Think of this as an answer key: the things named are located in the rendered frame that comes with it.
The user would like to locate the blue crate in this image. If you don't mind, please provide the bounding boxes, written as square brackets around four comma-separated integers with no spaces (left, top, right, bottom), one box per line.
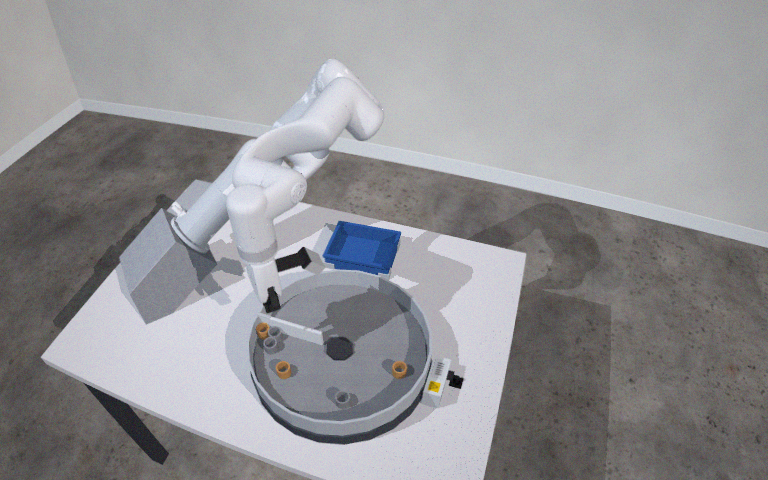
[323,221,401,280]

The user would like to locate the bronze bushing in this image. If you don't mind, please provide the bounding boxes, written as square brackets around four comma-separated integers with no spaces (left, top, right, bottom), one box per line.
[392,361,407,379]
[256,323,270,340]
[276,361,292,379]

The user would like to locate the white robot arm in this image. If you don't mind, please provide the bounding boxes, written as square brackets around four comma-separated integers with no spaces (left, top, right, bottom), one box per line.
[171,59,384,263]

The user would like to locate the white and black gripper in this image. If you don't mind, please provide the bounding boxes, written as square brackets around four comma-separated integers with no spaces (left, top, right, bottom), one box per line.
[239,247,282,313]

